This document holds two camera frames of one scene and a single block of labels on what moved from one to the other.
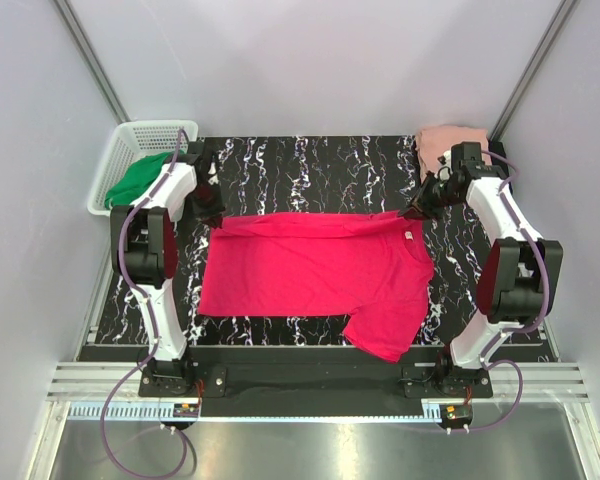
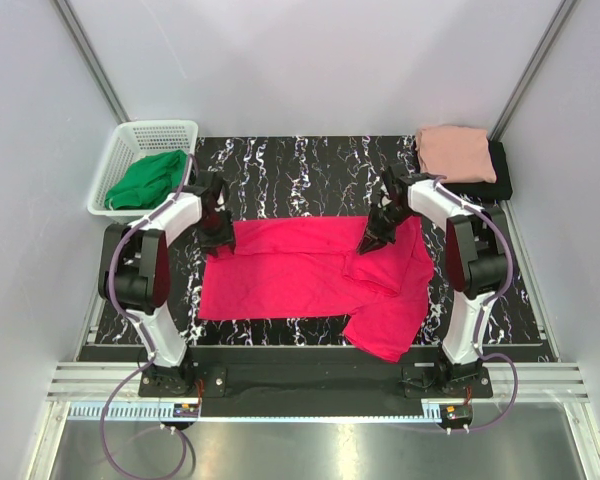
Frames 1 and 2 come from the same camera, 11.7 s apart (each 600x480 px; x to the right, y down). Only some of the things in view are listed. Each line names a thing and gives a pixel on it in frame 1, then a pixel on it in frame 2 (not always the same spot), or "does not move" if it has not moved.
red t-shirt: (372, 266) does not move
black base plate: (313, 382) does not move
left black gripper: (212, 215) to (224, 238)
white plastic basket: (132, 141) does not move
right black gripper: (421, 205) to (374, 238)
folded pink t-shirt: (432, 143) does not move
